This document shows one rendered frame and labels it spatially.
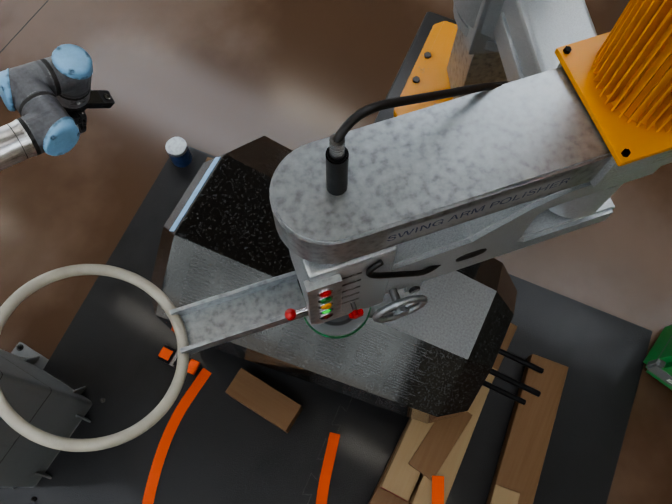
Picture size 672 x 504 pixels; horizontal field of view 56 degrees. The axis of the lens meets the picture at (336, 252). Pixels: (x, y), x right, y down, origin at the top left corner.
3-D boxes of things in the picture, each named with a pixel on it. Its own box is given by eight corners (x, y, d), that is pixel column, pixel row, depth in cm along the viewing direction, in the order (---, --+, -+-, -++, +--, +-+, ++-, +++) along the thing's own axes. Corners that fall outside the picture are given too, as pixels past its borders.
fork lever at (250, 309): (400, 230, 185) (402, 223, 181) (425, 290, 179) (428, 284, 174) (169, 303, 176) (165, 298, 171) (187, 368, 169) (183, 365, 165)
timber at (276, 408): (229, 395, 272) (224, 392, 260) (244, 371, 275) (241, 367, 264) (287, 433, 266) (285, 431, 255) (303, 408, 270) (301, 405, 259)
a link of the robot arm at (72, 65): (41, 47, 148) (81, 35, 153) (42, 76, 159) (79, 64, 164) (61, 80, 148) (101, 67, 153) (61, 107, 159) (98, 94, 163)
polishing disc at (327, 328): (308, 266, 201) (307, 264, 200) (374, 275, 200) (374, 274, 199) (296, 330, 194) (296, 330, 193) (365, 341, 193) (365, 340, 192)
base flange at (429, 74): (435, 24, 250) (437, 15, 246) (554, 65, 244) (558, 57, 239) (389, 122, 235) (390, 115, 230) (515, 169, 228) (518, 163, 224)
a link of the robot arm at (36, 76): (10, 100, 141) (64, 82, 147) (-14, 64, 144) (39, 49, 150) (17, 127, 149) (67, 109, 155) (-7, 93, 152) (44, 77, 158)
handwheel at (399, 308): (411, 278, 173) (418, 260, 159) (425, 312, 170) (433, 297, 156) (360, 296, 172) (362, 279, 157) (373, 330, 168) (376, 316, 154)
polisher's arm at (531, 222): (562, 176, 191) (634, 79, 145) (597, 243, 184) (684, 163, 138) (332, 250, 183) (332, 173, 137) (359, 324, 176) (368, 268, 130)
